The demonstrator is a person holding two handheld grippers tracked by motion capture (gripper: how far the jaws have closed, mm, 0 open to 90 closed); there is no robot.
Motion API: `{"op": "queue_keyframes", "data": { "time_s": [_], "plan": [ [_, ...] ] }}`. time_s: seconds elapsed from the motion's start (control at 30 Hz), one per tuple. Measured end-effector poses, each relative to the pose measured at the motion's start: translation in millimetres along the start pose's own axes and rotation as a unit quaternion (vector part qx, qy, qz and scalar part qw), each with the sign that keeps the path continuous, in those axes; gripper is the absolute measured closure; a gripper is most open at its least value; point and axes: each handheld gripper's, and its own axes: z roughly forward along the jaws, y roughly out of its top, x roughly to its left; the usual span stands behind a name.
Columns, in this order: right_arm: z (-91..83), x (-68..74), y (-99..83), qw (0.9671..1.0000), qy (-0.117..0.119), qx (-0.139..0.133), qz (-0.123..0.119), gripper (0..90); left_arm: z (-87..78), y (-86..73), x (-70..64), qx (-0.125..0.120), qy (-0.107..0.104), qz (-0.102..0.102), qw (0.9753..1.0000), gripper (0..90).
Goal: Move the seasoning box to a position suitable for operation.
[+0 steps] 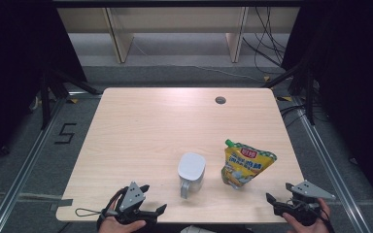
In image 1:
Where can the grey floor strip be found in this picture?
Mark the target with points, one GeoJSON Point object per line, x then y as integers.
{"type": "Point", "coordinates": [19, 196]}

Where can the yellow spout pouch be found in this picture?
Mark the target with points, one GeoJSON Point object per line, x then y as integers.
{"type": "Point", "coordinates": [244, 165]}

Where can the black metal stand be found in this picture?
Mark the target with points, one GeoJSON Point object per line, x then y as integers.
{"type": "Point", "coordinates": [310, 103]}
{"type": "Point", "coordinates": [45, 103]}

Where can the black curtain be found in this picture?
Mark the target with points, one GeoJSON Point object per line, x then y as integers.
{"type": "Point", "coordinates": [13, 64]}
{"type": "Point", "coordinates": [353, 81]}

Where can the short aluminium rail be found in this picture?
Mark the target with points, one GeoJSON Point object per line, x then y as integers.
{"type": "Point", "coordinates": [84, 94]}

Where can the grey tape piece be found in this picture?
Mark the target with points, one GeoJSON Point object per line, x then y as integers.
{"type": "Point", "coordinates": [63, 203]}

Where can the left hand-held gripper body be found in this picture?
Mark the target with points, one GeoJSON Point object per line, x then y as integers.
{"type": "Point", "coordinates": [132, 197]}

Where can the light wooden shelf unit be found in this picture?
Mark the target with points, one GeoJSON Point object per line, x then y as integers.
{"type": "Point", "coordinates": [175, 19]}

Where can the clear jar with grey lid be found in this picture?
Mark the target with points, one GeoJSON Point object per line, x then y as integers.
{"type": "Point", "coordinates": [191, 168]}

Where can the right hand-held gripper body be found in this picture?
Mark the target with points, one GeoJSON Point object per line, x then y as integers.
{"type": "Point", "coordinates": [304, 207]}

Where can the grey table grommet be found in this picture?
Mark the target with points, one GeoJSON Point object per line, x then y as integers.
{"type": "Point", "coordinates": [220, 100]}

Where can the yellow-black tape piece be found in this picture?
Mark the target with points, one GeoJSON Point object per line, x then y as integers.
{"type": "Point", "coordinates": [73, 101]}
{"type": "Point", "coordinates": [284, 98]}
{"type": "Point", "coordinates": [266, 78]}

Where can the long aluminium floor rail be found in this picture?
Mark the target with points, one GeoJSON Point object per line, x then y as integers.
{"type": "Point", "coordinates": [327, 161]}
{"type": "Point", "coordinates": [24, 168]}

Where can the person's right hand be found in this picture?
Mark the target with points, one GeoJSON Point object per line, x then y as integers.
{"type": "Point", "coordinates": [296, 228]}

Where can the person's left hand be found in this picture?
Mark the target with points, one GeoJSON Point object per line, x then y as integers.
{"type": "Point", "coordinates": [119, 227]}

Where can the small black floor object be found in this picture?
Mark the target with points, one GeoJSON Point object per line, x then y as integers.
{"type": "Point", "coordinates": [353, 160]}
{"type": "Point", "coordinates": [4, 150]}

